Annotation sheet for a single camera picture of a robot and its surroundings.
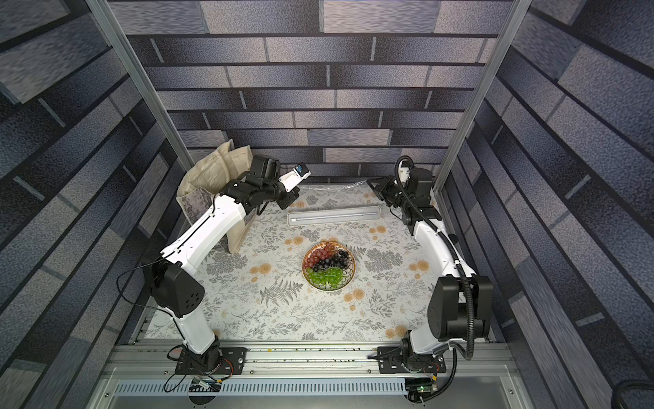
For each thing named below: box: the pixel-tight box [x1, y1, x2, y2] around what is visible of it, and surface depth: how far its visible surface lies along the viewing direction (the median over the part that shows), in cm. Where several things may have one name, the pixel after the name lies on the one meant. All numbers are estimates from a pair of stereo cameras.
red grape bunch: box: [303, 243, 337, 269], surface depth 94 cm
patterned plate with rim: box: [302, 240, 356, 292], surface depth 92 cm
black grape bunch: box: [312, 248, 350, 272], surface depth 92 cm
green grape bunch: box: [306, 266, 344, 289], surface depth 89 cm
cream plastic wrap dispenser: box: [286, 206, 383, 226], surface depth 95 cm
